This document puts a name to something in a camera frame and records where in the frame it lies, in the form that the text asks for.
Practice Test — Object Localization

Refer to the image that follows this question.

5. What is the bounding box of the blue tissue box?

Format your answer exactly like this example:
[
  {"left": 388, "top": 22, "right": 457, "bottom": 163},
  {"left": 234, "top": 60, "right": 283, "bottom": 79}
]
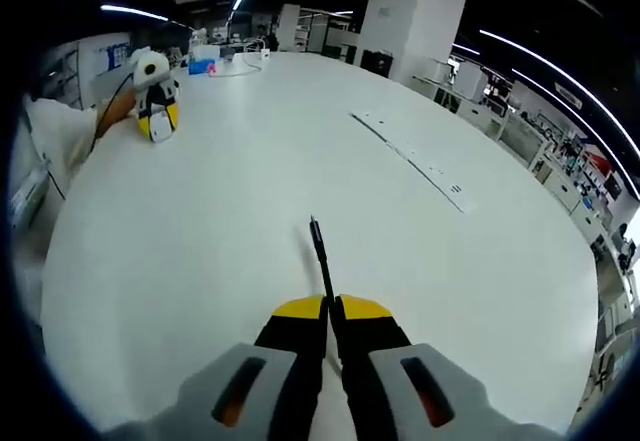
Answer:
[{"left": 188, "top": 45, "right": 219, "bottom": 75}]

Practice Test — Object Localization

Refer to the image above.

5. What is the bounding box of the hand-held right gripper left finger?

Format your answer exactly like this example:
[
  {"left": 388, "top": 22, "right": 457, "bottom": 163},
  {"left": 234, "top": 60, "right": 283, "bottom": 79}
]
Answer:
[{"left": 107, "top": 294, "right": 331, "bottom": 441}]

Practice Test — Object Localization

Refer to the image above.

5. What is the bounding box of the ceiling air vent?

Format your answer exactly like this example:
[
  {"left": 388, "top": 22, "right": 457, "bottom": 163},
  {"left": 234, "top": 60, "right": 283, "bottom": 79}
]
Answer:
[{"left": 553, "top": 83, "right": 584, "bottom": 110}]

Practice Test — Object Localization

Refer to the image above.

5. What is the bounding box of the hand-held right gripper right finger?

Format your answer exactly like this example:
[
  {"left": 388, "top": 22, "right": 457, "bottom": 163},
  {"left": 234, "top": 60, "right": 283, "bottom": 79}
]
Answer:
[{"left": 333, "top": 292, "right": 564, "bottom": 441}]

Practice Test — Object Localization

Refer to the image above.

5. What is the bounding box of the black cabinet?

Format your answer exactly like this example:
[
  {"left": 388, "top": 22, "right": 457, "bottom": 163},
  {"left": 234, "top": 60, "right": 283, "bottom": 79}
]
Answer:
[{"left": 359, "top": 49, "right": 394, "bottom": 79}]

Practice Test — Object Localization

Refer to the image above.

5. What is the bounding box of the black Type-C cable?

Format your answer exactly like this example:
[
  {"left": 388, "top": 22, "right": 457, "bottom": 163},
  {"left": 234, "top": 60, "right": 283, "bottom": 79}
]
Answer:
[{"left": 308, "top": 214, "right": 337, "bottom": 312}]

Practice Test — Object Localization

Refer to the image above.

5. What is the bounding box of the white office desk row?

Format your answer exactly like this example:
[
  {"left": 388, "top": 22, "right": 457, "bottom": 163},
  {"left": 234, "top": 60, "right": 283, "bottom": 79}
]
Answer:
[{"left": 412, "top": 73, "right": 631, "bottom": 262}]

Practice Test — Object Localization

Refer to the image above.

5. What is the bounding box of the white desk cable cover strip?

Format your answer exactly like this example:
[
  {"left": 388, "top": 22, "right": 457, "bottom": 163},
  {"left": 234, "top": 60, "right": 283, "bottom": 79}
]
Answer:
[{"left": 349, "top": 110, "right": 479, "bottom": 215}]

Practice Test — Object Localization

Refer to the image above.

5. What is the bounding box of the blue white wall poster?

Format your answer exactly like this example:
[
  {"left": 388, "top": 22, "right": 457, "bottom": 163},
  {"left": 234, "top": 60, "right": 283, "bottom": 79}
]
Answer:
[{"left": 97, "top": 40, "right": 133, "bottom": 70}]

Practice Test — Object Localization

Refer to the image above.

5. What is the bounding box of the narrow white pillar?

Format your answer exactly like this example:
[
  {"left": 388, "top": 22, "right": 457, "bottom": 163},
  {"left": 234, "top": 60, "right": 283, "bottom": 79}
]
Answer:
[{"left": 277, "top": 3, "right": 302, "bottom": 53}]

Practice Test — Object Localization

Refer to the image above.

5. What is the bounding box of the wide white pillar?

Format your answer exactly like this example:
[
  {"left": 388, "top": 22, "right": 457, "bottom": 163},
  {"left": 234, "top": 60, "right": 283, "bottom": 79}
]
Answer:
[{"left": 357, "top": 0, "right": 467, "bottom": 82}]

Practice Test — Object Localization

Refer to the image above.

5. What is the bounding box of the thin white cable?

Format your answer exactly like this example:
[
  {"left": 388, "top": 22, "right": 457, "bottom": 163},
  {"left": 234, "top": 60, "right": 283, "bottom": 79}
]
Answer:
[{"left": 207, "top": 53, "right": 264, "bottom": 80}]

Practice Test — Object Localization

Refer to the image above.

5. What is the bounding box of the large white appliance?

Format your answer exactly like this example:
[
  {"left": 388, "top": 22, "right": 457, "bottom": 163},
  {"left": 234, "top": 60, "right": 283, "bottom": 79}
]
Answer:
[{"left": 457, "top": 63, "right": 488, "bottom": 100}]

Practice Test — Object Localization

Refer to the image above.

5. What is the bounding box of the grey chest-worn device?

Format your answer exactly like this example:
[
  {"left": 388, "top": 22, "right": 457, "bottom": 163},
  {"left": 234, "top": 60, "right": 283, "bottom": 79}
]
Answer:
[{"left": 9, "top": 158, "right": 54, "bottom": 228}]

